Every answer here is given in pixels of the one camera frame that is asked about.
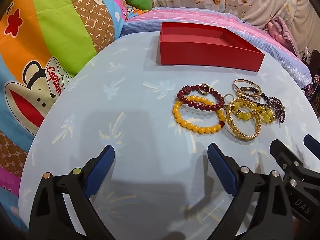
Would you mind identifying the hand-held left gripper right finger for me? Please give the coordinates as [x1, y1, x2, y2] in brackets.
[207, 143, 300, 240]

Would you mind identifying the yellow-green stone bracelet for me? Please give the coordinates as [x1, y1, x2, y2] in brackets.
[231, 102, 273, 123]

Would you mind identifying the red cardboard box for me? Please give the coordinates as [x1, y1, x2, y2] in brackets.
[157, 22, 265, 72]

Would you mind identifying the wide gold woven bangle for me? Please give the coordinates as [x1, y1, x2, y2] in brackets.
[226, 99, 262, 141]

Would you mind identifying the yellow bead bracelet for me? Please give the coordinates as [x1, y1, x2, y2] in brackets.
[172, 95, 227, 134]

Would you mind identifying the crumpled purple-pink cloth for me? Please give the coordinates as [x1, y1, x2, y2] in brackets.
[266, 16, 300, 58]

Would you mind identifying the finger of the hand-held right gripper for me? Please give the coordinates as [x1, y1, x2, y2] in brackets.
[303, 134, 320, 159]
[271, 139, 305, 178]

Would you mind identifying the dark bead bracelet with gold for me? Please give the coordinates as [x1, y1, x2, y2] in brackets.
[237, 86, 270, 105]

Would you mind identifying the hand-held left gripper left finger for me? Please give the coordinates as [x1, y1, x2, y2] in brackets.
[29, 144, 116, 240]

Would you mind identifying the thin gold bangle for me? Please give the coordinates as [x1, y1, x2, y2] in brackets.
[233, 79, 263, 97]

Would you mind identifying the colourful cartoon monkey blanket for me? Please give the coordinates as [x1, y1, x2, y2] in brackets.
[0, 0, 130, 193]

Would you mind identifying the dark red bead bracelet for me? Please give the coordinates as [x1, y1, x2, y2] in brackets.
[177, 85, 225, 112]

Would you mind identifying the pink and blue striped quilt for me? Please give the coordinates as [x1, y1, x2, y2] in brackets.
[120, 6, 313, 90]

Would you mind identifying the garnet bead necklace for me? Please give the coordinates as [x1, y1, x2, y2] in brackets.
[267, 97, 285, 123]

